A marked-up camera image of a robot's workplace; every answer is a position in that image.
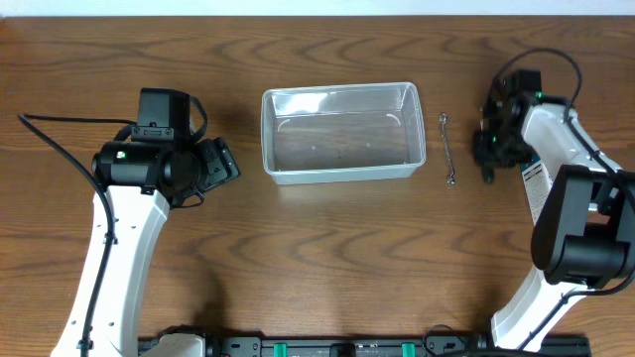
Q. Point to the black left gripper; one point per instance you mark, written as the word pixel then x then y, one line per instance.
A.
pixel 218 162

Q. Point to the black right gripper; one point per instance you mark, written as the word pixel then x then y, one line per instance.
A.
pixel 481 155

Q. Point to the silver double ended wrench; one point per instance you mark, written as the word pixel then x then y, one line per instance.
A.
pixel 451 171

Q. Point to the clear plastic container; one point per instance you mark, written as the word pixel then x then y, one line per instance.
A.
pixel 340 133

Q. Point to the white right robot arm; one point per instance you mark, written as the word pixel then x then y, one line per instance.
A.
pixel 582 243

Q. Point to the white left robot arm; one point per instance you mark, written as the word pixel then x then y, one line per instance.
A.
pixel 150 168

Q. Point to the blue white cardboard box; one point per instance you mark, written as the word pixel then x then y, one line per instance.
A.
pixel 537 183

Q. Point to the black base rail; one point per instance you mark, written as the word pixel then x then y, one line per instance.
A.
pixel 439 341

